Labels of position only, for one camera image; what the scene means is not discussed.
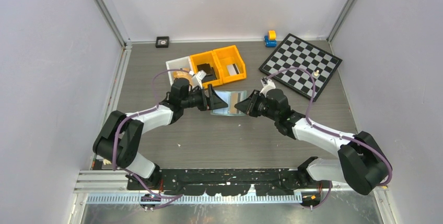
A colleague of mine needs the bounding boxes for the white storage bin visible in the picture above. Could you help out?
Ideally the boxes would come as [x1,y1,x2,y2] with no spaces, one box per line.
[165,56,198,87]

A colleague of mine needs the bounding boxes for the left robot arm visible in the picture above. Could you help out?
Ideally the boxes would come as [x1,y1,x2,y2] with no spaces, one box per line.
[92,78,228,190]

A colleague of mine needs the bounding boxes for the small black square box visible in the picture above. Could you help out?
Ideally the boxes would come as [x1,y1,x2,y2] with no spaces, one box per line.
[155,36,170,48]

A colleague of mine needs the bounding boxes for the gold card in holder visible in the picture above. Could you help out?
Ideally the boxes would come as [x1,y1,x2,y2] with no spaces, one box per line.
[229,91,246,115]

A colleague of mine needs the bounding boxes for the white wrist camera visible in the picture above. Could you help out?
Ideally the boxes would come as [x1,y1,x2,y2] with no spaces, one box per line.
[190,70,206,88]
[260,77,276,96]

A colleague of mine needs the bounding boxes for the brown cards in white bin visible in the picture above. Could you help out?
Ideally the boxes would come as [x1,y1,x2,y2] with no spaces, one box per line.
[173,70,192,80]

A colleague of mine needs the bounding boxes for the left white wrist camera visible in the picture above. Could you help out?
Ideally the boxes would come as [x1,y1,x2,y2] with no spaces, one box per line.
[190,70,206,88]

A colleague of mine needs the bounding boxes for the black wallet in bin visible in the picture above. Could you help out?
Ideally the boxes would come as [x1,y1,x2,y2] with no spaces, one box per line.
[197,63,217,83]

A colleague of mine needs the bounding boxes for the black white chessboard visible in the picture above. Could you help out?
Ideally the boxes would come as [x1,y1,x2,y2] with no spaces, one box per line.
[259,33,342,101]

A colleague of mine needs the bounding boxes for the middle orange storage bin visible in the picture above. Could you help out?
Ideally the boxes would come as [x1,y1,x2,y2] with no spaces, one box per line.
[190,51,223,88]

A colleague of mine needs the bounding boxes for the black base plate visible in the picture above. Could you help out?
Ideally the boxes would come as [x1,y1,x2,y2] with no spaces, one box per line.
[126,168,332,196]

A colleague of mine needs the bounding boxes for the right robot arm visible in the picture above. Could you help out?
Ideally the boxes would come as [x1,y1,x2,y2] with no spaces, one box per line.
[235,89,393,195]

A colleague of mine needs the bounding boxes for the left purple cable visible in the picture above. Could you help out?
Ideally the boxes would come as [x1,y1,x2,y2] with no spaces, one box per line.
[111,69,194,211]

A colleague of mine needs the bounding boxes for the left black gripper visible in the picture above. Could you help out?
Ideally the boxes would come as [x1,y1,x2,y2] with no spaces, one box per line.
[181,84,227,111]

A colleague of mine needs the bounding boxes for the right orange storage bin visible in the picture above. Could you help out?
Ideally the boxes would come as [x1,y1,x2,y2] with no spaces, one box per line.
[213,45,247,84]

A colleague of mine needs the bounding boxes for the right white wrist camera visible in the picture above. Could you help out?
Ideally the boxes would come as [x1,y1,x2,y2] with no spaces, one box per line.
[260,77,276,96]

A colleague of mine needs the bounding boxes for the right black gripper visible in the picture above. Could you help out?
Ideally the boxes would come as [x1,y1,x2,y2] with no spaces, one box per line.
[235,90,278,122]

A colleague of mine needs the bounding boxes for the orange storage bin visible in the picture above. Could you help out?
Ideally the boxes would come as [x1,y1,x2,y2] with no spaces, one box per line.
[190,51,223,88]
[213,45,247,84]

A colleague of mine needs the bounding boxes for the white card with stripe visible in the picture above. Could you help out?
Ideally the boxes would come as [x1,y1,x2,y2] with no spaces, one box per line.
[226,64,240,76]

